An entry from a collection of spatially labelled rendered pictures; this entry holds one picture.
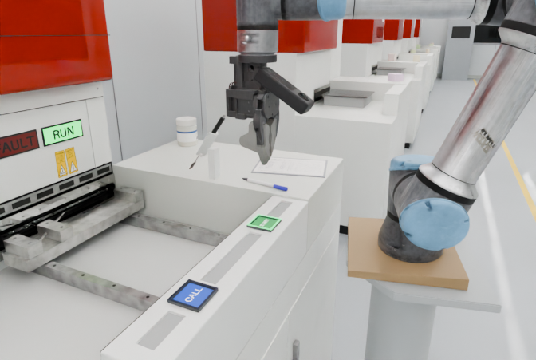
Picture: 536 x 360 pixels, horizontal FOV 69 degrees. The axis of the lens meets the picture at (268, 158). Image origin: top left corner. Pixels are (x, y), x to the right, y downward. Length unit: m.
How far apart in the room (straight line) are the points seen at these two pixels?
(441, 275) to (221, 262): 0.49
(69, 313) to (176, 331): 0.36
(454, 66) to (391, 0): 12.19
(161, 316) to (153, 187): 0.62
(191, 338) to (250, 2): 0.53
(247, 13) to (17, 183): 0.68
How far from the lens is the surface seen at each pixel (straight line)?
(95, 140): 1.21
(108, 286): 0.90
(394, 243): 0.98
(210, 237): 1.03
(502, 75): 0.76
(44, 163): 1.12
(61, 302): 0.95
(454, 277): 0.96
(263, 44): 0.71
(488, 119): 0.76
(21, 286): 1.04
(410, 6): 0.84
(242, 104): 0.74
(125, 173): 1.24
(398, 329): 1.08
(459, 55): 12.98
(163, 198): 1.17
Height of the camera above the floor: 1.35
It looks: 18 degrees down
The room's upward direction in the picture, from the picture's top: straight up
